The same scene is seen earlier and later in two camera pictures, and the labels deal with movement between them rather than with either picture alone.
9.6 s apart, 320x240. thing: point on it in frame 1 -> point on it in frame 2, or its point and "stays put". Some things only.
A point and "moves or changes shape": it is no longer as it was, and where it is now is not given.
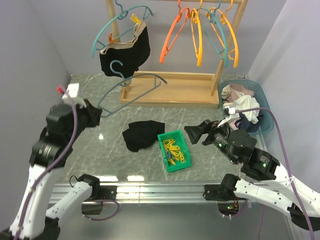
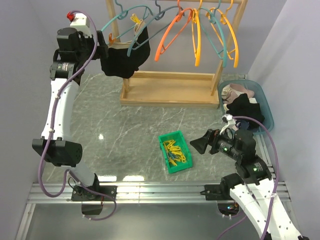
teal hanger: (106, 114) -> (158, 16)
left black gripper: (94, 114) -> (101, 50)
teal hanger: (213, 19) stays put
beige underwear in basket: (231, 92) stays put
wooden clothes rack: (175, 89) stays put
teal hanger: (122, 15) stays put
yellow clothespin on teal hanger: (135, 19) stays put
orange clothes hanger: (163, 52) moves or changes shape
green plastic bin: (174, 150) stays put
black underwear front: (141, 134) -> (241, 106)
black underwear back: (124, 59) stays put
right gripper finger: (194, 132) -> (200, 144)
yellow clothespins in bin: (173, 151) stays put
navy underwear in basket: (243, 123) stays put
